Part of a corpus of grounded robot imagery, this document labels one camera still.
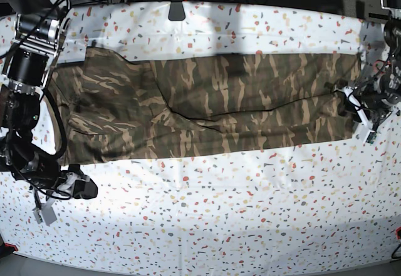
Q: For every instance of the camouflage T-shirt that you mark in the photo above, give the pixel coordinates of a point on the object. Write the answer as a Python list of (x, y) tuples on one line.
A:
[(113, 109)]

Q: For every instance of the red clamp left corner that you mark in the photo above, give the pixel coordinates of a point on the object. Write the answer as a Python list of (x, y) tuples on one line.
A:
[(10, 247)]

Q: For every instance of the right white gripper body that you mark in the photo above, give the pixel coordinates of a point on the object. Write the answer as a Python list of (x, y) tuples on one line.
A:
[(47, 190)]

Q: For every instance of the red clamp corner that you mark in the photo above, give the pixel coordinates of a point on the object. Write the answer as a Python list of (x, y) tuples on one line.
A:
[(10, 247), (398, 233)]

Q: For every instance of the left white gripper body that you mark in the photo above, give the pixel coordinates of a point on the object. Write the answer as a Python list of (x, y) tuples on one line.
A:
[(367, 103)]

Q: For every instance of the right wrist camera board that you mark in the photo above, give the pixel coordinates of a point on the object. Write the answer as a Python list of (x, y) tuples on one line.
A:
[(45, 215)]

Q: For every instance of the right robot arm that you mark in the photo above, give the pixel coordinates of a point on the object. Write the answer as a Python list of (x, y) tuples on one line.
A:
[(39, 34)]

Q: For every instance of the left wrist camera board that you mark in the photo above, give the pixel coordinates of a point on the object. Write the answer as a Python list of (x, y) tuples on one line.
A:
[(369, 136)]

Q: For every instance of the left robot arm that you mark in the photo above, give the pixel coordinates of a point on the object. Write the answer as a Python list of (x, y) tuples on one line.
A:
[(386, 73)]

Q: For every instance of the terrazzo pattern table cloth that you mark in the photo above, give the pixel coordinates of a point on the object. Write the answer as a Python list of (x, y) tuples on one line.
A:
[(289, 211)]

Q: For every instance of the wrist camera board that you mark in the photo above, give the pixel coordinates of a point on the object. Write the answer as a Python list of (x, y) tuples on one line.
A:
[(369, 136), (45, 215)]

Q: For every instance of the red clamp right corner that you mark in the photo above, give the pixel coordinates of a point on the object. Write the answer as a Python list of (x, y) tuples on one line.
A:
[(398, 233)]

